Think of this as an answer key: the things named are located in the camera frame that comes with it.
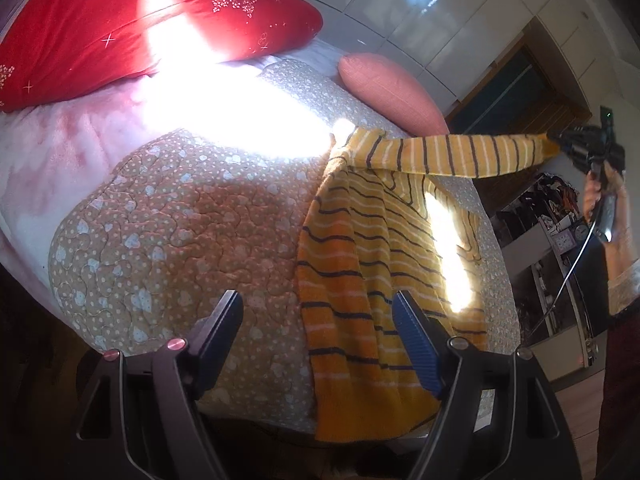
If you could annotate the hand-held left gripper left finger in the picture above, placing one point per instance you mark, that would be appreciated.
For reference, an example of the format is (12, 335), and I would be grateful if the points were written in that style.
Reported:
(221, 346)

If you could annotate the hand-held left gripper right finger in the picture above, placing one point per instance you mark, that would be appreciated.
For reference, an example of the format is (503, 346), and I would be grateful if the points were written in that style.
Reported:
(416, 342)

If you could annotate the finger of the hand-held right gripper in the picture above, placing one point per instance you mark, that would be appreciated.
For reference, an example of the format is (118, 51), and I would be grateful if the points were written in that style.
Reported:
(561, 139)

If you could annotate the yellow striped knit sweater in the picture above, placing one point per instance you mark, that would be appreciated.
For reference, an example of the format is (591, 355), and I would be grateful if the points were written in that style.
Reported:
(360, 240)

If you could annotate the person's right forearm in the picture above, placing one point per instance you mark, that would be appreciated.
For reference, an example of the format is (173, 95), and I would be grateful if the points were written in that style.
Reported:
(625, 245)

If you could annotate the person's right hand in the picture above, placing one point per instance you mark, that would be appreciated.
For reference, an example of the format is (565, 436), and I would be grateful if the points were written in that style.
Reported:
(591, 195)

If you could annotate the dark wooden door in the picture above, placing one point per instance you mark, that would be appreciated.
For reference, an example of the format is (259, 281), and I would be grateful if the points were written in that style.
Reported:
(515, 85)

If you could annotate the small purple clock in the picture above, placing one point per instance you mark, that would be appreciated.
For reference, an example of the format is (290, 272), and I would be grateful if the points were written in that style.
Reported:
(565, 241)

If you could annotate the beige dotted quilted bedspread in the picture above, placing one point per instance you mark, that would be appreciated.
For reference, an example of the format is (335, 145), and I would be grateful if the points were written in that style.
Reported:
(175, 220)

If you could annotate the white shelf unit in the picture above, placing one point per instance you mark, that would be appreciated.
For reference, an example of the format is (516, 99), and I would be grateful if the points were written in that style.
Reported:
(550, 280)

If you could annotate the pink pillow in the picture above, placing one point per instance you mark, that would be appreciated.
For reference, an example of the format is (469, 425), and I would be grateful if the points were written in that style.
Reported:
(390, 87)

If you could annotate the person's dark red clothing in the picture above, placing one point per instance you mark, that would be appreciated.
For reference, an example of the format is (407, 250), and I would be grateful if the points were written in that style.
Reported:
(620, 390)

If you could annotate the pink fleece blanket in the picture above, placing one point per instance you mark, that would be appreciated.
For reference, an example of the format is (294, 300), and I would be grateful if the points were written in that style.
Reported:
(60, 145)

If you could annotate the pale striped bed sheet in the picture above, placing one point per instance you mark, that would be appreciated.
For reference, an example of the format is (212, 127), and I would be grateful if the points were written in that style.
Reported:
(305, 54)

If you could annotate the red floral pillow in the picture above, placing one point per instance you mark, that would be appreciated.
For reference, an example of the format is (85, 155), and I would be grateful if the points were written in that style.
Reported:
(90, 25)

